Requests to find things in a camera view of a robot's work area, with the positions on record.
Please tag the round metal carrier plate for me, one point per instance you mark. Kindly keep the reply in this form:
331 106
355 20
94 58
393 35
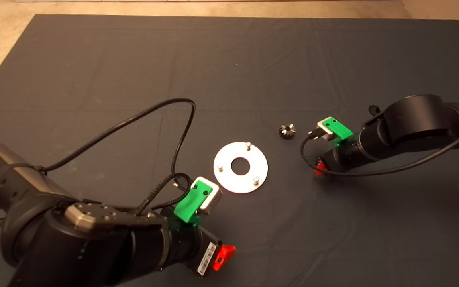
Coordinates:
229 179

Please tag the dark grey table cloth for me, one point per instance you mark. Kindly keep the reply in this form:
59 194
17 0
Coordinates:
253 59

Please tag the green left camera mount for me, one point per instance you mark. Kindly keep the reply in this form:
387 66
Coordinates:
189 203

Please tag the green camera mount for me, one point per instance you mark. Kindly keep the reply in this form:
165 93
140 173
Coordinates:
339 128
189 203

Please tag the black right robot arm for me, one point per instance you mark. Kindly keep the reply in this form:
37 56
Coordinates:
412 123

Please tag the small steel spur gear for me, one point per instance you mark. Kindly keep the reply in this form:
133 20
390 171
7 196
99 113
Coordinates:
283 133

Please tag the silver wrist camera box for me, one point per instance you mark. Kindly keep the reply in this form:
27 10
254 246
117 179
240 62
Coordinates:
327 134
213 199

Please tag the green right camera mount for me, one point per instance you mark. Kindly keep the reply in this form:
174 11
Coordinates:
339 128

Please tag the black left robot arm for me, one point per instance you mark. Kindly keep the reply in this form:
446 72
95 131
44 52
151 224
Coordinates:
74 251

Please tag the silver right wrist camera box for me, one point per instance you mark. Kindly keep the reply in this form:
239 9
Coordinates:
327 134

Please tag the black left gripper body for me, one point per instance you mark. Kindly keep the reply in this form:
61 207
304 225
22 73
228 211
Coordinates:
199 251

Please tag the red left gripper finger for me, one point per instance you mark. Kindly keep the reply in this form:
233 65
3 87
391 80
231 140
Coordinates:
223 256

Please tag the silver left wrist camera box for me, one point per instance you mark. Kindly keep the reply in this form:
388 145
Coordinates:
213 199

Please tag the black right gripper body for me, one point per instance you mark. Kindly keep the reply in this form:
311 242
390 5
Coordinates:
343 157

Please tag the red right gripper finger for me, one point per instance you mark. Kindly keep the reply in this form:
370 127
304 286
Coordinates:
320 167

